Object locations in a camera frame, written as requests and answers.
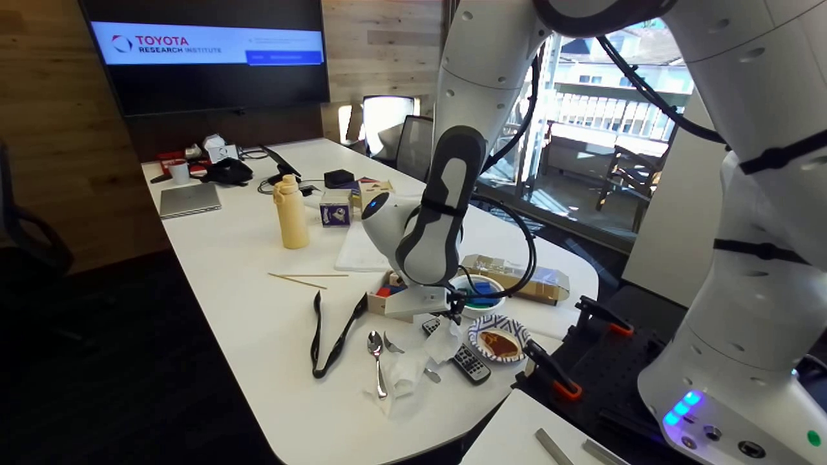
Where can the metal spoon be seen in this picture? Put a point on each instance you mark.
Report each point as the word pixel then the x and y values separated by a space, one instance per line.
pixel 376 343

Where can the white flat board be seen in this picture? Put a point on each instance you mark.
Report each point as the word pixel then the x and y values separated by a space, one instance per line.
pixel 506 429

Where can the grey flat box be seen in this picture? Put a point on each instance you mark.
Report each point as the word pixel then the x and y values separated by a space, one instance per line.
pixel 188 200

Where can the black flat case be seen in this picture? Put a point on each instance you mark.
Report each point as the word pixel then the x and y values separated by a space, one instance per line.
pixel 339 178

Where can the blue toy in bowl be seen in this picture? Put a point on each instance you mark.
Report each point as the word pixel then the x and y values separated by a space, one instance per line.
pixel 482 298

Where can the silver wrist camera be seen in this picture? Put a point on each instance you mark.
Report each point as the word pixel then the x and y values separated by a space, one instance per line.
pixel 416 301

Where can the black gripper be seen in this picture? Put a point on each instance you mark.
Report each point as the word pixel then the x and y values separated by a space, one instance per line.
pixel 456 306

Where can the black tongs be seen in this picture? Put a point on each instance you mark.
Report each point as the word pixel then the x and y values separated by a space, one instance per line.
pixel 319 373

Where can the wooden chopstick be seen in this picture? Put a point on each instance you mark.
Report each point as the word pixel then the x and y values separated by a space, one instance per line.
pixel 319 274
pixel 298 281

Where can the wall television screen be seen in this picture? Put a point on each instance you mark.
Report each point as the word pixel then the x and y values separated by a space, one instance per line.
pixel 208 79

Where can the grey purple cube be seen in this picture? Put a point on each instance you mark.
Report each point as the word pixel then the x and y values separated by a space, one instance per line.
pixel 334 215

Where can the brown toy food piece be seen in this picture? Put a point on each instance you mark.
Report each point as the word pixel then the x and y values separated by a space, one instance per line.
pixel 496 343

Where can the small wooden block box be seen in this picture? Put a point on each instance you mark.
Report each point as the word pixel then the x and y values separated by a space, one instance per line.
pixel 377 303

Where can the black office chair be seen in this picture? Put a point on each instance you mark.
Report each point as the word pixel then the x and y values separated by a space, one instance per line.
pixel 25 249

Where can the blue patterned paper plate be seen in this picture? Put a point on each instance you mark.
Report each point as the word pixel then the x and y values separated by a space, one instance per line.
pixel 500 320

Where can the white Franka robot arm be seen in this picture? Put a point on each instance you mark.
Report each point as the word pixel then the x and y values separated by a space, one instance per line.
pixel 749 301

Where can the white bowl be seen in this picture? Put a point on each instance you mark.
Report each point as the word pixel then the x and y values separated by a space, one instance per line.
pixel 495 285

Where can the black pouch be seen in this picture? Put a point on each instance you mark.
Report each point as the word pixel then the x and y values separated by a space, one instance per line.
pixel 228 170

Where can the grey metal bar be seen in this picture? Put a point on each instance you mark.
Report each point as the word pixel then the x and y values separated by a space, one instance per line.
pixel 553 448
pixel 602 452

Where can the grey remote control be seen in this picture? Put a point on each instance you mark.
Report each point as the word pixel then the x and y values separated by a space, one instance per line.
pixel 471 361

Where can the white cup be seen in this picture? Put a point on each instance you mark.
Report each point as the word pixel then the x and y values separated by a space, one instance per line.
pixel 178 170

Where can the brown padded envelope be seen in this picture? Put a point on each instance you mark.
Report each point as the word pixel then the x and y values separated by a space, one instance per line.
pixel 537 281

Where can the white device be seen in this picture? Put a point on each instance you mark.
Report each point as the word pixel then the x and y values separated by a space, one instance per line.
pixel 219 147

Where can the white napkin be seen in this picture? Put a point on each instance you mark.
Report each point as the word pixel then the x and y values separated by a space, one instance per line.
pixel 404 377

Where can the glass window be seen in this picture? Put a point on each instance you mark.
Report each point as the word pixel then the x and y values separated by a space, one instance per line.
pixel 602 112

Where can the cream squeeze bottle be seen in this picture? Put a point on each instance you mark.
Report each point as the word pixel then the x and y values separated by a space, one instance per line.
pixel 293 219

